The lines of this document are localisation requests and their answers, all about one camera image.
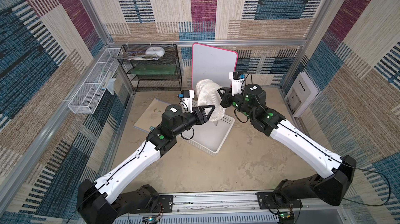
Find white mesh laundry bag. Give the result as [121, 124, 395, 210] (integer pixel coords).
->
[195, 79, 225, 122]

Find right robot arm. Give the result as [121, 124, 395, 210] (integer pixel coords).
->
[217, 84, 356, 207]

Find white round object on shelf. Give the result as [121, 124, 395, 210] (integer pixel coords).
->
[145, 46, 165, 58]

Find white wire wall basket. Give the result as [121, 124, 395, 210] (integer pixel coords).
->
[68, 48, 119, 114]

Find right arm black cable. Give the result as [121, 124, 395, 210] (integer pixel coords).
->
[234, 95, 392, 207]

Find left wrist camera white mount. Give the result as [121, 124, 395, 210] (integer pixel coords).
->
[178, 90, 195, 112]

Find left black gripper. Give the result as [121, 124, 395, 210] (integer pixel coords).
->
[170, 104, 214, 138]

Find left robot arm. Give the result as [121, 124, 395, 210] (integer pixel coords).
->
[77, 104, 215, 224]

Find black mesh shelf rack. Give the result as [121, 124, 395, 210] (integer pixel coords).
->
[113, 44, 182, 92]

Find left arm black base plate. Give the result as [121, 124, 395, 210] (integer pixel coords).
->
[129, 195, 174, 214]

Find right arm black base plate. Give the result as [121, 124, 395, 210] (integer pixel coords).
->
[256, 191, 303, 210]

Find pink framed whiteboard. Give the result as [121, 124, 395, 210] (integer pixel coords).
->
[192, 43, 238, 88]

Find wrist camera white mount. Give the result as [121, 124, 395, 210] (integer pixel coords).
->
[229, 71, 245, 96]
[178, 90, 195, 112]

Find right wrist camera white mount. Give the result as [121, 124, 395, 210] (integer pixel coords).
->
[229, 71, 245, 96]

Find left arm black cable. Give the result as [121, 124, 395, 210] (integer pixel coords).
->
[65, 126, 196, 224]

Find white Inedia wall calendar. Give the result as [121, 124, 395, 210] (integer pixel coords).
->
[285, 72, 319, 118]

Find green board in shelf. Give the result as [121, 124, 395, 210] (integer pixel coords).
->
[128, 64, 177, 75]

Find magazines on shelf top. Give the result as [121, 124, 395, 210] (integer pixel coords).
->
[113, 51, 159, 61]

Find white perforated plastic basket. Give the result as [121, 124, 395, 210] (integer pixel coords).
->
[182, 115, 235, 156]

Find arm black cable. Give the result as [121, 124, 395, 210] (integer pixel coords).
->
[65, 126, 196, 224]
[234, 95, 392, 207]

